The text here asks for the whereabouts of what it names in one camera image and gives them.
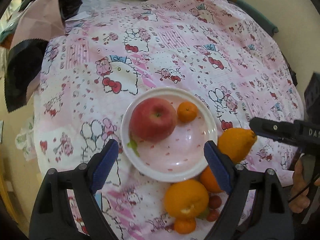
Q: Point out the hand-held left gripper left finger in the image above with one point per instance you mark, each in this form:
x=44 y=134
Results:
x=105 y=163

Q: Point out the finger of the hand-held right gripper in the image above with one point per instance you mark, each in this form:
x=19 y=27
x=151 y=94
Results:
x=272 y=128

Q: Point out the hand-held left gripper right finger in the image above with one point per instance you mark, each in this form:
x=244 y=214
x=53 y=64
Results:
x=217 y=166

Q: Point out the round orange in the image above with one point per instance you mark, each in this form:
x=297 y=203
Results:
x=208 y=180

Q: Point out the knobbed orange dekopon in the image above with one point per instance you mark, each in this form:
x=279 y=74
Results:
x=236 y=142

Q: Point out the red cherry tomato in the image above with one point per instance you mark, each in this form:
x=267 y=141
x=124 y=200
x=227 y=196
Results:
x=212 y=215
x=215 y=201

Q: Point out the large pale-navel orange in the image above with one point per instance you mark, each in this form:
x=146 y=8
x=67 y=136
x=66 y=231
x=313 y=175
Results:
x=185 y=196

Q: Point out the white pink-dotted plate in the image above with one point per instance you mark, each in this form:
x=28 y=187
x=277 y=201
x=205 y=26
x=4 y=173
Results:
x=175 y=152

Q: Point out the small mandarin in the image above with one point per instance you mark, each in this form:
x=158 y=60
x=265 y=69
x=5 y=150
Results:
x=185 y=226
x=187 y=111

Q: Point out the person's right hand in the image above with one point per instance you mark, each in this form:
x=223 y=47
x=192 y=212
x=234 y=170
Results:
x=297 y=182

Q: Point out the red apple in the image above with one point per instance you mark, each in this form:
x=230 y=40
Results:
x=153 y=120

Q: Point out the white floral bag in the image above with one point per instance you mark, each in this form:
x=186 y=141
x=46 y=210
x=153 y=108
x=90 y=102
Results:
x=25 y=140

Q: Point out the pink cartoon printed blanket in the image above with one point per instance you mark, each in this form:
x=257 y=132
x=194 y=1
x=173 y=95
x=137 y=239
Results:
x=175 y=55

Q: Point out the black zigzag-edged cloth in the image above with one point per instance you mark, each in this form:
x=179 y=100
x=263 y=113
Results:
x=22 y=75

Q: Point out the pink cloth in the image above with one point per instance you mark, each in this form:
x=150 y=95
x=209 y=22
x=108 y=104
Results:
x=37 y=25

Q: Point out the black shiny cloth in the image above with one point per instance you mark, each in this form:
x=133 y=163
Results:
x=71 y=1

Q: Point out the teal frame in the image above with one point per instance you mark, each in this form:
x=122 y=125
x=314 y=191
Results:
x=271 y=26

